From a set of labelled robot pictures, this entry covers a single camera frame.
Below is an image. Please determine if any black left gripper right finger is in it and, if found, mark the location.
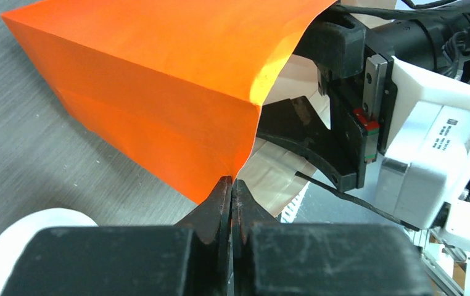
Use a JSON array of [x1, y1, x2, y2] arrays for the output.
[[231, 179, 434, 295]]

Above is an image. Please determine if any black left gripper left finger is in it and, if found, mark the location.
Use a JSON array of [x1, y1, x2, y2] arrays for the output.
[[2, 176, 233, 295]]

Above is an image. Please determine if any orange paper takeout bag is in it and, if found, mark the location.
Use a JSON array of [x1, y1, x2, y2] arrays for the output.
[[1, 1, 331, 204]]

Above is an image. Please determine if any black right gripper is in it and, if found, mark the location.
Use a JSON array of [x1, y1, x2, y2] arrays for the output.
[[257, 16, 393, 192]]

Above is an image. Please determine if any stack of white lids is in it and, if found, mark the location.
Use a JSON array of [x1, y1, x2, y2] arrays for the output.
[[0, 208, 97, 294]]

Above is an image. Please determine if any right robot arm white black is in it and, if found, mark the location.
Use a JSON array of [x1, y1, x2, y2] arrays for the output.
[[257, 1, 470, 192]]

